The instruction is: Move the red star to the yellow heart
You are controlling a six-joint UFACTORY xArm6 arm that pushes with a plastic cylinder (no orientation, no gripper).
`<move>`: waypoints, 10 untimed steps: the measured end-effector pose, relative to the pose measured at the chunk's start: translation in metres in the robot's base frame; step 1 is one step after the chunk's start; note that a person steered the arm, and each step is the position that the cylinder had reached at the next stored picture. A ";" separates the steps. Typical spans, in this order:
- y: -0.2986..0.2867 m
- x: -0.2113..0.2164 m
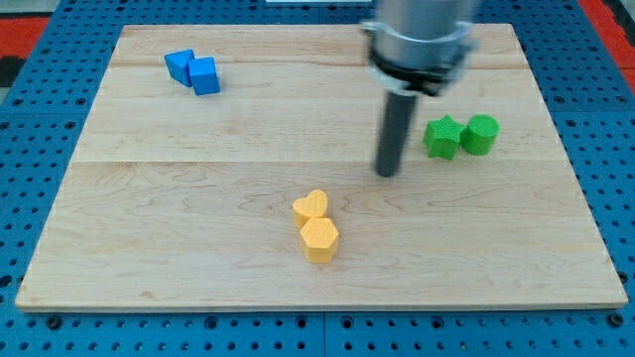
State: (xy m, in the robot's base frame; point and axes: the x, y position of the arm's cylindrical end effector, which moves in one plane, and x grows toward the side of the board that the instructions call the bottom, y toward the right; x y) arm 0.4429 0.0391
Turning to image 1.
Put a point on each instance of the blue cube block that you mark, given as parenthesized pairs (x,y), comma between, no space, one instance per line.
(203,76)

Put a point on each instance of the blue angular block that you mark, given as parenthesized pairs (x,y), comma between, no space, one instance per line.
(178,66)

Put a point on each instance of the green cylinder block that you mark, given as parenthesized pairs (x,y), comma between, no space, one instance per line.
(481,133)

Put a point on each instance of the yellow hexagon block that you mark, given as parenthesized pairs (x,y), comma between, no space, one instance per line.
(320,240)

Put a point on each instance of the light wooden board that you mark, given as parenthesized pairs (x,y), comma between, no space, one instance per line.
(176,202)

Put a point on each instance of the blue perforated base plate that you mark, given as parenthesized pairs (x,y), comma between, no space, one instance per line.
(53,55)

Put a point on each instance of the green star block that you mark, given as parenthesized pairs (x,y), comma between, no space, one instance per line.
(443,137)

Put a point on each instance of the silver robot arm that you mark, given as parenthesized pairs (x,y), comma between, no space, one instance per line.
(419,46)

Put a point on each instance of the yellow heart block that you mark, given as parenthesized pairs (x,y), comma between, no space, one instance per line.
(314,205)

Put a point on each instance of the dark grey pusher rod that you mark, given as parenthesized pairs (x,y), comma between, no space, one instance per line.
(397,117)

